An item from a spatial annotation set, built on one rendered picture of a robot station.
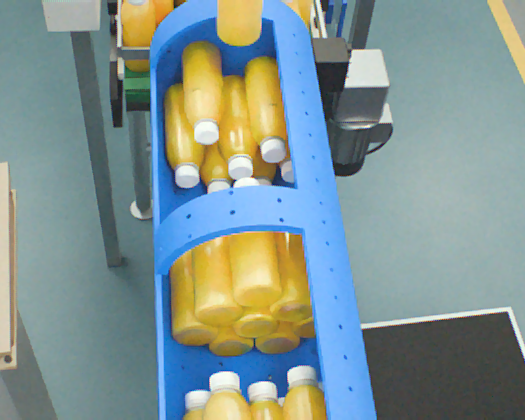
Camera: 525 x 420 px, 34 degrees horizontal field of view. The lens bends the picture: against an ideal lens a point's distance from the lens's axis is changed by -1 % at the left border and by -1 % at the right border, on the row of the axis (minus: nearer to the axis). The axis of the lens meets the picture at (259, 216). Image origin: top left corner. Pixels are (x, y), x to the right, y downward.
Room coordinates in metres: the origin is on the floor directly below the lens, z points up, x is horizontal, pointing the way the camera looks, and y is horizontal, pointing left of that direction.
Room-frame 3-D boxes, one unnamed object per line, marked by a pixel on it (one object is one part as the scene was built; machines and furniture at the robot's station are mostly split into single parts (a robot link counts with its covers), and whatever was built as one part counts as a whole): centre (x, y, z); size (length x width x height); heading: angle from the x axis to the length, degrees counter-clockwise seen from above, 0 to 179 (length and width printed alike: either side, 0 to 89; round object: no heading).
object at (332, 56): (1.23, -0.10, 0.95); 0.10 x 0.07 x 0.10; 100
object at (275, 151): (0.87, -0.01, 1.10); 0.04 x 0.02 x 0.04; 100
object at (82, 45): (1.30, 0.41, 0.50); 0.04 x 0.04 x 1.00; 10
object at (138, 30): (1.24, 0.27, 0.99); 0.07 x 0.07 x 0.18
